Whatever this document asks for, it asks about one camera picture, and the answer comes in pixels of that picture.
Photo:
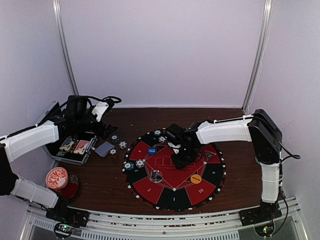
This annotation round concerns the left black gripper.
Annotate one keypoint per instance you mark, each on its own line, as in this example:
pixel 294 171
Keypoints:
pixel 108 130

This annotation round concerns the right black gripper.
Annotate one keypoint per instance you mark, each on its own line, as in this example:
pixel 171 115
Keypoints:
pixel 179 163

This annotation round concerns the green white chip stack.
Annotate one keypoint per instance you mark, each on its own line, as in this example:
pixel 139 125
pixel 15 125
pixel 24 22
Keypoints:
pixel 114 138

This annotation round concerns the white grey chip stack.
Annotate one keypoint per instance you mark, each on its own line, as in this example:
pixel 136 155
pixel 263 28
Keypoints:
pixel 122 144

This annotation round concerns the white chips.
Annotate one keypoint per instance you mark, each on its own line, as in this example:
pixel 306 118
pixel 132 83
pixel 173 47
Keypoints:
pixel 162 139
pixel 140 163

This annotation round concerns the triangular all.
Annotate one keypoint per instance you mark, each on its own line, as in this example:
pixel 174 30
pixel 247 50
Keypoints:
pixel 209 155

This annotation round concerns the green chips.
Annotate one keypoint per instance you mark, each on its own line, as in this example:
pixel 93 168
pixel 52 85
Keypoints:
pixel 157 132
pixel 128 166

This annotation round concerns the blue small blind button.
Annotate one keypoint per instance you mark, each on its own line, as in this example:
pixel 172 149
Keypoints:
pixel 152 151

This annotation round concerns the orange big blind button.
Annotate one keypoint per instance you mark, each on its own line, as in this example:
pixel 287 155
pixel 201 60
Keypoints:
pixel 195 178

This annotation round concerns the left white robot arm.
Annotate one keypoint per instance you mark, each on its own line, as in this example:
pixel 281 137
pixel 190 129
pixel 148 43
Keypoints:
pixel 26 141

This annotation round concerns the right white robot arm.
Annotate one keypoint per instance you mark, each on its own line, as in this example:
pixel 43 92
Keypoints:
pixel 257 128

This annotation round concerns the blue playing card deck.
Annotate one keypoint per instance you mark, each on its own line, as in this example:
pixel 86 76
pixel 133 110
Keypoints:
pixel 104 149

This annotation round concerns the red black chip stack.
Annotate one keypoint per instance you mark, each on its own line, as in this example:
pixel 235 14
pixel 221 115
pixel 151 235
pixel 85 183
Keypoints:
pixel 113 153

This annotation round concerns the red gold card box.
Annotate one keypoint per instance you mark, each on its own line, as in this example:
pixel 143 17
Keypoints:
pixel 81 147

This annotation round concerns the aluminium poker case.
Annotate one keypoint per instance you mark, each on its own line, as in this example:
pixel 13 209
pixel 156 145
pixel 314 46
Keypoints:
pixel 75 107

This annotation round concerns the black gold card box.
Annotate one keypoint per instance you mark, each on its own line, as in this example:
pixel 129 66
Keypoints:
pixel 68 145

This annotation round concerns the round red black poker mat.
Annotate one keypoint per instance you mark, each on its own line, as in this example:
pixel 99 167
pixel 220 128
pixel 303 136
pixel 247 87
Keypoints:
pixel 176 192

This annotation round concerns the red floral round tin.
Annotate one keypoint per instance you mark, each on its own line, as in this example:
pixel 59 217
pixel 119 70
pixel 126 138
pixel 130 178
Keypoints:
pixel 57 178

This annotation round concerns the dark red round lid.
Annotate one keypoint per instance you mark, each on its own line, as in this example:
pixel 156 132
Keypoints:
pixel 72 186

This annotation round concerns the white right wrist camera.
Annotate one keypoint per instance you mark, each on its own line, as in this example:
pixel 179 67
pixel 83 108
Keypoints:
pixel 175 148

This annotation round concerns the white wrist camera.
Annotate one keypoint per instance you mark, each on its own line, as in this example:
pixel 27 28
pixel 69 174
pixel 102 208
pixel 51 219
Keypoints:
pixel 99 110
pixel 175 148

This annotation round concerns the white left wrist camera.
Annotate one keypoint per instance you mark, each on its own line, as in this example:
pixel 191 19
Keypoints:
pixel 99 110

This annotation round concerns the front aluminium rail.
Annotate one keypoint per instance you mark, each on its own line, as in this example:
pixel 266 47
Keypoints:
pixel 223 225

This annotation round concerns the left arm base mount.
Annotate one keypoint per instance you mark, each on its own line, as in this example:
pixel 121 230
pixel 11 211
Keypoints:
pixel 61 212

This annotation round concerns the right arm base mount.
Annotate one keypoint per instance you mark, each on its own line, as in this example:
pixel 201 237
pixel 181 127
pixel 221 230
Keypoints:
pixel 255 216

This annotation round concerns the left aluminium frame post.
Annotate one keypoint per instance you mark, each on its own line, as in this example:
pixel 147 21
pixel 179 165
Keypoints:
pixel 64 47

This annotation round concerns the aluminium frame post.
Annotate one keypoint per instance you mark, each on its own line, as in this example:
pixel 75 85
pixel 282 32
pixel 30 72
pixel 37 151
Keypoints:
pixel 257 63
pixel 64 47

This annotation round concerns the right aluminium frame post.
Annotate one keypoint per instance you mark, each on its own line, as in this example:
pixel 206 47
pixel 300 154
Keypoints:
pixel 257 63

